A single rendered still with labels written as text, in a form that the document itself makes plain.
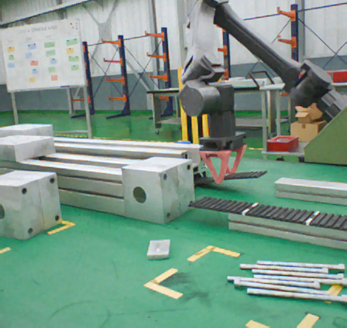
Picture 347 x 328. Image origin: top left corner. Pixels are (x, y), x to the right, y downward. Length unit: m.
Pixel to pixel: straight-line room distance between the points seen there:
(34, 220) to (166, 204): 0.23
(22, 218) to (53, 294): 0.21
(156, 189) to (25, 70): 6.40
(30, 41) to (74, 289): 6.50
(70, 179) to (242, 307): 0.50
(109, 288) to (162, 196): 0.22
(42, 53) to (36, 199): 6.12
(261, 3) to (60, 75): 4.77
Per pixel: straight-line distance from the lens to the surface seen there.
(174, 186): 0.73
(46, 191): 0.76
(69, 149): 1.15
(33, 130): 1.32
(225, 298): 0.50
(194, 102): 0.80
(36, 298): 0.55
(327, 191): 0.81
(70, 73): 6.52
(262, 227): 0.66
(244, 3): 9.66
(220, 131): 0.86
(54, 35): 6.68
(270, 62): 1.25
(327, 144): 1.12
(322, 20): 8.83
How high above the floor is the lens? 1.03
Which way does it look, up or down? 11 degrees down
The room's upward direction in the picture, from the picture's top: 4 degrees counter-clockwise
